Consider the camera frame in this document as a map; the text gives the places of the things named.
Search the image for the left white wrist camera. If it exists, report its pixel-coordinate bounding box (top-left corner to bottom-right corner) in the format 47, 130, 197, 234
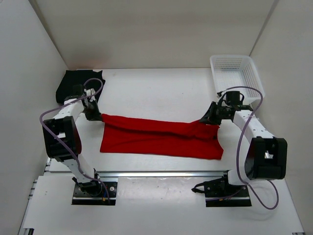
84, 88, 96, 102

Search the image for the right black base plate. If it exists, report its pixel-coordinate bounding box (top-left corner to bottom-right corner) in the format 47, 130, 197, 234
191, 176, 252, 208

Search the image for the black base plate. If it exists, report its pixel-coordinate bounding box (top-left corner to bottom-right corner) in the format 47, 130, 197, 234
191, 176, 252, 208
71, 181, 118, 206

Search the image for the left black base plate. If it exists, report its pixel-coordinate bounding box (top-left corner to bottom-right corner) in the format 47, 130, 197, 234
71, 181, 118, 206

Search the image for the red t shirt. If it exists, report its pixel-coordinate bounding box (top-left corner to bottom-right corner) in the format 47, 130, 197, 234
100, 114, 224, 160

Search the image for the aluminium rail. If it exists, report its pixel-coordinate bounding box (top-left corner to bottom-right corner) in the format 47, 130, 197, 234
99, 171, 225, 178

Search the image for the white plastic basket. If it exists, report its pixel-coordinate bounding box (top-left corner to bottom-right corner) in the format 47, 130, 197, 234
210, 55, 265, 104

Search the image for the black t shirt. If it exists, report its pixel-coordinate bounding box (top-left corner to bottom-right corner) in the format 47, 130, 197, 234
56, 70, 106, 105

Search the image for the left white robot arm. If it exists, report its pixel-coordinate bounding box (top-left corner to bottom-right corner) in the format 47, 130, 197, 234
40, 85, 103, 196

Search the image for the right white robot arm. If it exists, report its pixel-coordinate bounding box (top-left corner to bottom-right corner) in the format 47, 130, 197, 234
200, 91, 288, 196

